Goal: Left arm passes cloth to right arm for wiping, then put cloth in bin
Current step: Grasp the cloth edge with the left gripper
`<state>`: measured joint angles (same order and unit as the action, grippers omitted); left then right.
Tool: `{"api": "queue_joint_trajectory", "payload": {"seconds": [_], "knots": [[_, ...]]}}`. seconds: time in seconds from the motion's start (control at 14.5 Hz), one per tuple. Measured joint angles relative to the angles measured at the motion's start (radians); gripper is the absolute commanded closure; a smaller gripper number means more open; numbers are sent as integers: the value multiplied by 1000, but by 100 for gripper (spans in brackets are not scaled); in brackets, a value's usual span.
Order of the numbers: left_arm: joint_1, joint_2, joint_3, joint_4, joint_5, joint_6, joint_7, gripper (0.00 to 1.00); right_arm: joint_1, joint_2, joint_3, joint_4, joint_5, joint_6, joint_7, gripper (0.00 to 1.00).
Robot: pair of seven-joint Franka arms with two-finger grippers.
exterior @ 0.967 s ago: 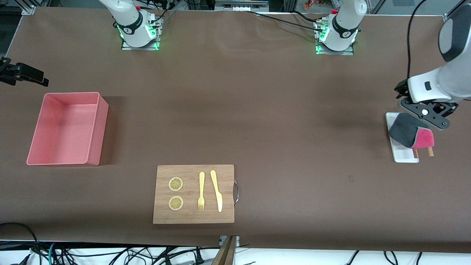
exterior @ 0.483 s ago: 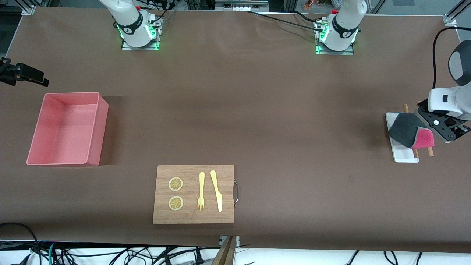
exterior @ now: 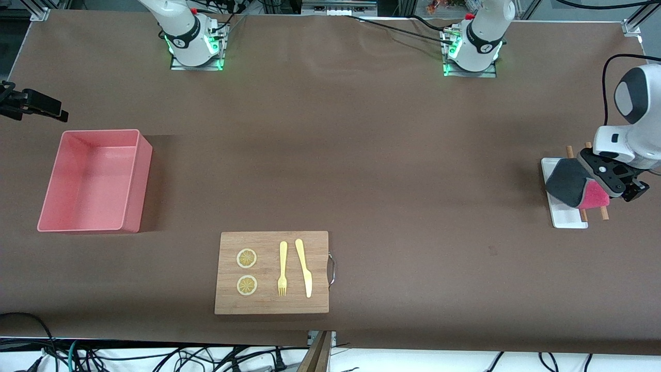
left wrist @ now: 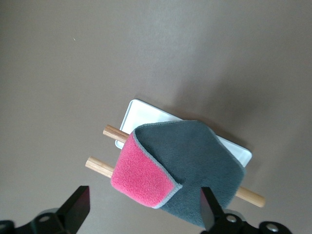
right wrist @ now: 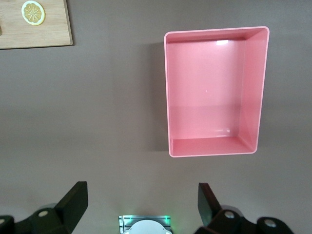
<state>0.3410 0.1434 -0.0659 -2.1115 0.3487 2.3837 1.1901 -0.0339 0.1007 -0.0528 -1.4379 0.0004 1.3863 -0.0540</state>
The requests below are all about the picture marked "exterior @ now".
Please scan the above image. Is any black looped floor cable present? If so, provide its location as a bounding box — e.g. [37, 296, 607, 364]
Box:
[0, 312, 58, 372]

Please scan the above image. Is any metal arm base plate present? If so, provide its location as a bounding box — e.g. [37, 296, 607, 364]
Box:
[442, 26, 497, 78]
[170, 22, 228, 71]

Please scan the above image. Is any yellow plastic knife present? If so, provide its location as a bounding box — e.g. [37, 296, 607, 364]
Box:
[295, 239, 313, 299]

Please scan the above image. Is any wooden plank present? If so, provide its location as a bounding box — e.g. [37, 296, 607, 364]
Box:
[296, 331, 332, 372]

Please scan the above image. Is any white rectangular tray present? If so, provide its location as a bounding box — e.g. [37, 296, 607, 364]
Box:
[541, 158, 589, 229]

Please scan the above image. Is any yellow plastic fork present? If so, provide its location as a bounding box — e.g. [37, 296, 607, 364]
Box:
[277, 241, 288, 297]

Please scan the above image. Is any wooden cutting board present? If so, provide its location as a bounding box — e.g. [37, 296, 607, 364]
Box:
[214, 231, 336, 315]

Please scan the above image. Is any pink plastic bin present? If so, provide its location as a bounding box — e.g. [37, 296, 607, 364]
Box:
[37, 129, 153, 234]

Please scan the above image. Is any grey network switch box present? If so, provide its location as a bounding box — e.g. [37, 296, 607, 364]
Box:
[302, 0, 377, 16]

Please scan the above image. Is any black table cable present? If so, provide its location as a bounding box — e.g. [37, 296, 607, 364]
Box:
[343, 14, 460, 47]

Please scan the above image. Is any pink and grey cloth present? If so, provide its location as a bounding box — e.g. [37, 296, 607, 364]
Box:
[546, 158, 611, 210]

